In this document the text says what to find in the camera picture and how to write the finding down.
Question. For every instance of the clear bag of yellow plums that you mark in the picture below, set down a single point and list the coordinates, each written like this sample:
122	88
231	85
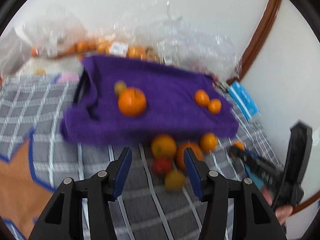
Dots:
160	55

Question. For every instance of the large stemmed orange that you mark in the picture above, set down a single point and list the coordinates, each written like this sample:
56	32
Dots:
132	101

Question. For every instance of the small yellow plum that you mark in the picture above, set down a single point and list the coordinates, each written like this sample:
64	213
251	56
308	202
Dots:
120	87
175	180

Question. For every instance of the brown wooden door frame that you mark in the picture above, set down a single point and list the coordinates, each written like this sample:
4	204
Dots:
260	30

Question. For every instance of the person's right hand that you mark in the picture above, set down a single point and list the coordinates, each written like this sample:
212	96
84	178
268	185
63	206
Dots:
283	213

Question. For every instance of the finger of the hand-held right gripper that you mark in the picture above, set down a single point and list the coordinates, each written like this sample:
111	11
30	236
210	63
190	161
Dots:
255	177
252	161

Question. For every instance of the small yellow citrus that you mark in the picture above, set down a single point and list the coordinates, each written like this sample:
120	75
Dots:
40	71

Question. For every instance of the purple towel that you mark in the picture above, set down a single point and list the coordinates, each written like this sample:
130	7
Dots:
162	110

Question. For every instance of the newspaper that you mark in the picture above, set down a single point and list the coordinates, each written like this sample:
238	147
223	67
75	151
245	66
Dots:
50	63

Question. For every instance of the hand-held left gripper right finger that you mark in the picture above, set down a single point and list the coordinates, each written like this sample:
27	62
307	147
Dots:
193	175

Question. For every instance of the blue tissue box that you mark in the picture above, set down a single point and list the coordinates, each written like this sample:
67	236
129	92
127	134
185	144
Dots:
243	100

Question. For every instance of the small red tomato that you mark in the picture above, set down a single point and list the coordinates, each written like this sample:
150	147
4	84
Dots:
162	165

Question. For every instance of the pink paper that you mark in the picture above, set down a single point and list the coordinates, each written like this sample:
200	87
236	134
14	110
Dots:
67	76

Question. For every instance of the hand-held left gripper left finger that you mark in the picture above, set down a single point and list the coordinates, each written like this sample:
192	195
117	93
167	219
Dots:
122	175

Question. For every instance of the grey checked blanket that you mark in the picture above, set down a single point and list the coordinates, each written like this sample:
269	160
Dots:
150	205

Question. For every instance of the clear bag of red tomatoes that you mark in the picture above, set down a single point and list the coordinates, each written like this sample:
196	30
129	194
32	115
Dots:
200	42

